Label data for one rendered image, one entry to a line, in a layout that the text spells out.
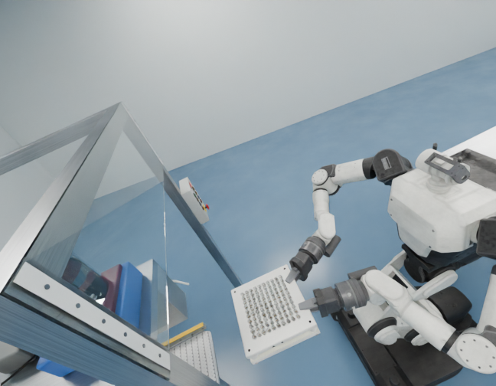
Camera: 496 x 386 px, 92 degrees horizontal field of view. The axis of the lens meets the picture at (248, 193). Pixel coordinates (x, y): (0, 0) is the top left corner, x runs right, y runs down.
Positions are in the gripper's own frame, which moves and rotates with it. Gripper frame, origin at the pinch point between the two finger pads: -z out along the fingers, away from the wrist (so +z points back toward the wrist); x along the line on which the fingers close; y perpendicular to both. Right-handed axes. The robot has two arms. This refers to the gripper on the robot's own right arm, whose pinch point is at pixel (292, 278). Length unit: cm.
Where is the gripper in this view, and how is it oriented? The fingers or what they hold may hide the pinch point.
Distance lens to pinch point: 96.8
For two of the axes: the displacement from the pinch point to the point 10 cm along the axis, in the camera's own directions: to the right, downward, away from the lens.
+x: 3.0, 7.5, 5.9
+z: 6.4, -6.2, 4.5
